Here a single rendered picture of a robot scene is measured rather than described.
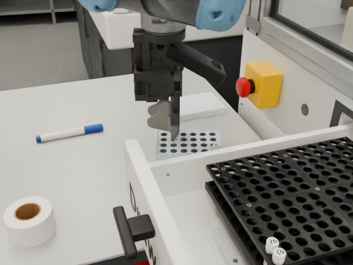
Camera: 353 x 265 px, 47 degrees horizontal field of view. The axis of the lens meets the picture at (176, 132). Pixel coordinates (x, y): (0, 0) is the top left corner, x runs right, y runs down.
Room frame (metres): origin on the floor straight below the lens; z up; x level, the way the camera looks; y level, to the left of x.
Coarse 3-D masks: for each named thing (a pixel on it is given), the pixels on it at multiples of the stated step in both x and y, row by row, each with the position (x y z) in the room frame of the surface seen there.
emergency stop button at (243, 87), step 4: (240, 80) 0.71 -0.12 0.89; (244, 80) 0.71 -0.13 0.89; (236, 84) 0.72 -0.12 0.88; (240, 84) 0.71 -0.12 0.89; (244, 84) 0.70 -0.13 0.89; (248, 84) 0.70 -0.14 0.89; (236, 88) 0.72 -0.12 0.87; (240, 88) 0.71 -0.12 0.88; (244, 88) 0.70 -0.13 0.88; (248, 88) 0.70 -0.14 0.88; (240, 92) 0.70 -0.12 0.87; (244, 92) 0.70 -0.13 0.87; (248, 92) 0.70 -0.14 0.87; (240, 96) 0.71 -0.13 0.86; (244, 96) 0.70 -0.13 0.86
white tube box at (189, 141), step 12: (168, 132) 0.68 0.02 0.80; (180, 132) 0.68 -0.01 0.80; (192, 132) 0.68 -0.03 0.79; (204, 132) 0.68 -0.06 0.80; (216, 132) 0.68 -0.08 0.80; (156, 144) 0.63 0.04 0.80; (168, 144) 0.64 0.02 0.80; (180, 144) 0.64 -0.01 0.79; (192, 144) 0.64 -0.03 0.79; (204, 144) 0.64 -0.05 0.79; (156, 156) 0.60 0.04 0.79; (168, 156) 0.60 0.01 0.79; (180, 156) 0.60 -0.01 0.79
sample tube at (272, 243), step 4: (268, 240) 0.29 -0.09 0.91; (272, 240) 0.29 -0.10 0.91; (276, 240) 0.29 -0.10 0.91; (268, 244) 0.28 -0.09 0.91; (272, 244) 0.28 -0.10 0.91; (276, 244) 0.28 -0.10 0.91; (268, 248) 0.28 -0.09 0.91; (272, 248) 0.28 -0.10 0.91; (268, 252) 0.28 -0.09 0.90; (272, 252) 0.28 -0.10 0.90; (264, 260) 0.29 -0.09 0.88; (264, 264) 0.28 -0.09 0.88
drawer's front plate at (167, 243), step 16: (128, 144) 0.44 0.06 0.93; (128, 160) 0.42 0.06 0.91; (144, 160) 0.40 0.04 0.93; (128, 176) 0.43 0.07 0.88; (144, 176) 0.37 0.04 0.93; (128, 192) 0.44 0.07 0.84; (144, 192) 0.34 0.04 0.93; (160, 192) 0.34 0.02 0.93; (144, 208) 0.35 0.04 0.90; (160, 208) 0.32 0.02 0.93; (160, 224) 0.29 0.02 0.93; (160, 240) 0.28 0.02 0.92; (176, 240) 0.27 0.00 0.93; (160, 256) 0.29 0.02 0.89; (176, 256) 0.25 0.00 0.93
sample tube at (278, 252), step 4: (276, 248) 0.28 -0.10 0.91; (280, 248) 0.28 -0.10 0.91; (276, 252) 0.27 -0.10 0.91; (280, 252) 0.27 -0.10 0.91; (284, 252) 0.27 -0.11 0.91; (272, 256) 0.27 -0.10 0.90; (276, 256) 0.27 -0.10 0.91; (280, 256) 0.27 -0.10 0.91; (284, 256) 0.27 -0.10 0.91; (272, 260) 0.27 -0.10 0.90; (276, 260) 0.27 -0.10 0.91; (280, 260) 0.27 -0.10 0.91; (284, 260) 0.27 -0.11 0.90; (276, 264) 0.27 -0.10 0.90; (280, 264) 0.27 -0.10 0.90
